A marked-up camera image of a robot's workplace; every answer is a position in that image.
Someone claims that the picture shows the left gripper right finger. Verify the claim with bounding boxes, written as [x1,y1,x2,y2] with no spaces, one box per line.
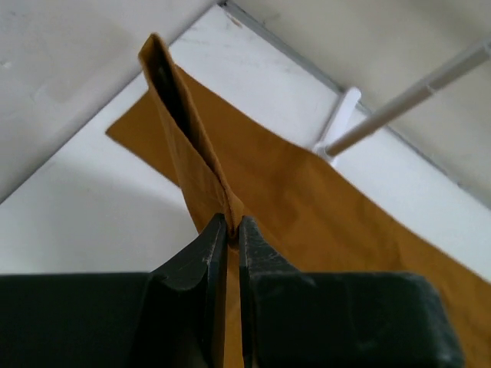
[239,216,464,367]

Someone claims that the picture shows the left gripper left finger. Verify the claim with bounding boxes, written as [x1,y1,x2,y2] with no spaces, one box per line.
[1,215,227,367]

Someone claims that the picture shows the brown trousers with striped trim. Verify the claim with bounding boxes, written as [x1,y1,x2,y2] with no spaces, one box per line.
[107,34,490,367]

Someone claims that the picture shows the white and silver clothes rack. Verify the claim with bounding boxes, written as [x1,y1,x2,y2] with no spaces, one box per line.
[312,34,490,163]

